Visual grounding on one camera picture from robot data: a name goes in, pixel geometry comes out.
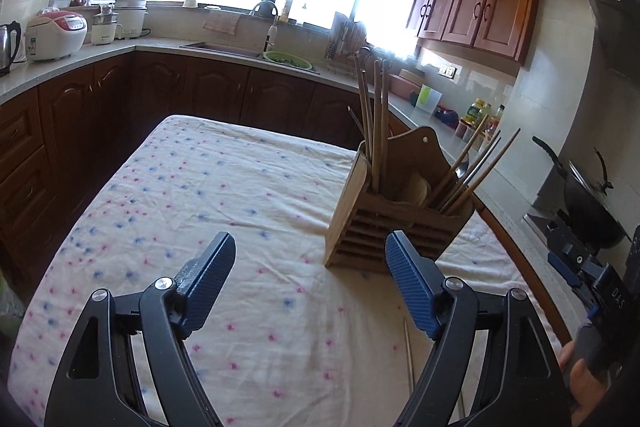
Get white floral table cloth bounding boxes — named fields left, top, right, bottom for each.
left=10, top=114, right=571, bottom=427

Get steel electric kettle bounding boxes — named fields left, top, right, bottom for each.
left=0, top=20, right=24, bottom=76

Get pink plastic basin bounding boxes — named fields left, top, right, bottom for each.
left=388, top=69, right=426, bottom=100

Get steel kitchen sink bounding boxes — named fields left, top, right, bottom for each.
left=179, top=40, right=321, bottom=76

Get row of spice jars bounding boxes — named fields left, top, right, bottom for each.
left=457, top=117, right=489, bottom=143

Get brown wooden chopstick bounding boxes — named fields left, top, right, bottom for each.
left=354, top=52, right=373, bottom=160
left=431, top=113, right=491, bottom=205
left=445, top=127, right=522, bottom=215

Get white and pink rice cooker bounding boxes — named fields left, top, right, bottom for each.
left=23, top=10, right=89, bottom=62

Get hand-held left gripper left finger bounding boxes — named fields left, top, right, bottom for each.
left=44, top=232, right=237, bottom=427

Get chrome kitchen faucet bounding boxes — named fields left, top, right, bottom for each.
left=248, top=0, right=280, bottom=53

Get wooden base cabinets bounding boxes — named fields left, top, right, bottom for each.
left=0, top=51, right=412, bottom=303

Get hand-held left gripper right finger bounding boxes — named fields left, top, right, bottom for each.
left=385, top=230, right=573, bottom=427

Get wire dish rack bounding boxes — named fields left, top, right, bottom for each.
left=324, top=11, right=371, bottom=73

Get steel range hood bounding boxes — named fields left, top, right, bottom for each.
left=573, top=0, right=640, bottom=84

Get thin grey chopstick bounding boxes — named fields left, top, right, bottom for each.
left=403, top=317, right=417, bottom=390

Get green colander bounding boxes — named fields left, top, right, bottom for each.
left=262, top=50, right=314, bottom=70

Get white juicer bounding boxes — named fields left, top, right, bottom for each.
left=90, top=4, right=125, bottom=46

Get person's right hand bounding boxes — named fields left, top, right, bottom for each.
left=559, top=341, right=611, bottom=425

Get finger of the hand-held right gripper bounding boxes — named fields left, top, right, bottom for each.
left=549, top=221, right=601, bottom=268
left=547, top=252, right=601, bottom=308

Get dark metal chopstick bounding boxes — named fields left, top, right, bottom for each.
left=347, top=106, right=367, bottom=150

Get black wok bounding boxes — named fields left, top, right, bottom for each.
left=532, top=135, right=629, bottom=251

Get pale wooden spoon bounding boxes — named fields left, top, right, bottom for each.
left=397, top=172, right=432, bottom=208

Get white electric cooker pot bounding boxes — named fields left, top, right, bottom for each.
left=113, top=0, right=150, bottom=40

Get grey metal chopstick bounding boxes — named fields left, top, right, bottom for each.
left=440, top=130, right=502, bottom=210

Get wooden slatted utensil holder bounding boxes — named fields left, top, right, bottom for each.
left=324, top=126, right=475, bottom=275

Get blue and red teapot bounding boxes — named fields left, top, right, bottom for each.
left=434, top=105, right=459, bottom=128

